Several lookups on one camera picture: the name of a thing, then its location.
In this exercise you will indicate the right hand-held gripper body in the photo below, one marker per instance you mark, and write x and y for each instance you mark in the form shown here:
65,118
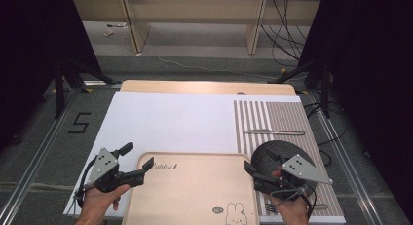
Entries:
302,169

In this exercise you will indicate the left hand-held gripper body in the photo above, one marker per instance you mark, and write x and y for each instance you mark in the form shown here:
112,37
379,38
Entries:
102,163

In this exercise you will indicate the black round plate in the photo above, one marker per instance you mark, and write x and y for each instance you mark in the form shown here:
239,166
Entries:
281,146

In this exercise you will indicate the beige tray with rabbit print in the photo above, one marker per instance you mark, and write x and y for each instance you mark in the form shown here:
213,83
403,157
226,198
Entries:
195,192

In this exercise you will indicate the person's left hand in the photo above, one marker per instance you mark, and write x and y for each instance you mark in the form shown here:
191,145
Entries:
97,202

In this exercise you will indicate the person's right hand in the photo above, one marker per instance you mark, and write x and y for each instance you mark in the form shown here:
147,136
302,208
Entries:
293,212

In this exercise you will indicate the striped beige placemat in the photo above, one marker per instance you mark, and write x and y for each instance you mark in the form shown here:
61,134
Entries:
285,116

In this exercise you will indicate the white board sheet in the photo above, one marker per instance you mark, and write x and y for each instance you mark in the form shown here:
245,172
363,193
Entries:
162,121

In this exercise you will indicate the black metal stand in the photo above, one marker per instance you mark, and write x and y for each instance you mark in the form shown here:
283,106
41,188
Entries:
325,88
59,88

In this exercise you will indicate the small beige floor scrap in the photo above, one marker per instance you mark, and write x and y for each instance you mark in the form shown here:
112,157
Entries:
108,33

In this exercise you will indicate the black curtain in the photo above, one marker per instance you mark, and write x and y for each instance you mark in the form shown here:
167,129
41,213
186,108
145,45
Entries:
373,72
29,49

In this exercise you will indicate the black marker pen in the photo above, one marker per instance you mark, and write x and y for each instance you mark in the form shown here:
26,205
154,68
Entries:
117,25

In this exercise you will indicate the beige wooden desk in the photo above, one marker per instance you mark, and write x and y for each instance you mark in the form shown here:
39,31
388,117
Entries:
195,10

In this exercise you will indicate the aluminium floor rail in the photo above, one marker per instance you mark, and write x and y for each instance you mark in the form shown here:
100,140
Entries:
344,153
39,157

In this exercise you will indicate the short aluminium cross rail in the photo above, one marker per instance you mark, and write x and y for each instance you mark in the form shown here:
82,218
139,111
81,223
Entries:
97,83

